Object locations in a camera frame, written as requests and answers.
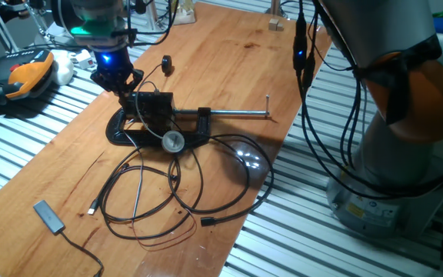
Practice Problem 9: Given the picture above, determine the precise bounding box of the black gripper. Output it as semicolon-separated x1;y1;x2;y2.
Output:
90;45;145;105

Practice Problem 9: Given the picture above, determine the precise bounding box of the black round USB device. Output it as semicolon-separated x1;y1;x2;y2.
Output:
131;55;173;101

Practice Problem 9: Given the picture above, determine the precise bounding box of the black docking station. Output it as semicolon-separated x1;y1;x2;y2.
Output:
123;91;176;134

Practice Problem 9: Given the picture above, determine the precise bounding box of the white round USB device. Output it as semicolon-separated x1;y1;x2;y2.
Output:
135;80;186;154

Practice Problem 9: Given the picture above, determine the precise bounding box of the slim grey USB hub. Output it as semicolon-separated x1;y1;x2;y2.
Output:
32;199;105;277

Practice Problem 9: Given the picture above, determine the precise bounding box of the small white adapter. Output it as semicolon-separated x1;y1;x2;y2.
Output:
69;48;96;70

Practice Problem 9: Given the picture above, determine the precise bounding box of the white rounded object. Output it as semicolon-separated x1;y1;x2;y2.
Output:
50;48;75;86

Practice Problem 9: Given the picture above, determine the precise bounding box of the orange black teach pendant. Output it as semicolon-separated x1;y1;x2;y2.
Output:
0;48;55;105

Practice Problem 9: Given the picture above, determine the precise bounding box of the black metal C-clamp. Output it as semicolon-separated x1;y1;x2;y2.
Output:
105;94;271;148

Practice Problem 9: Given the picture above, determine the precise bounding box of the wooden board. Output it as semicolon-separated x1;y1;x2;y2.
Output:
0;2;334;277

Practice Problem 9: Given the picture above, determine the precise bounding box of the thin grey cable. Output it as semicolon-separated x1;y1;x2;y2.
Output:
122;130;145;224

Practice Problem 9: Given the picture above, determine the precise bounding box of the thin black wire with connectors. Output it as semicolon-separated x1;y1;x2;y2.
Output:
100;163;205;242

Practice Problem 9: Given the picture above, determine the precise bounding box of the black cable with USB plug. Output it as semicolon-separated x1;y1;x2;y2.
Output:
88;145;253;216

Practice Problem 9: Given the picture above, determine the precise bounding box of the thin red wire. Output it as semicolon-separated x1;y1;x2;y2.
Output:
131;207;198;249

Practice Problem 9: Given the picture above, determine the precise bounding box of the black cable with USB socket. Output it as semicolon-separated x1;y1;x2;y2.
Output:
167;133;275;228

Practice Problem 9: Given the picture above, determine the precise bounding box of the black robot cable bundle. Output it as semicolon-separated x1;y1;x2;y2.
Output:
292;0;443;199

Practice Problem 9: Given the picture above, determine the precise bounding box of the black inline cable adapter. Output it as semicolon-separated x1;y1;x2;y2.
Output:
292;11;309;74

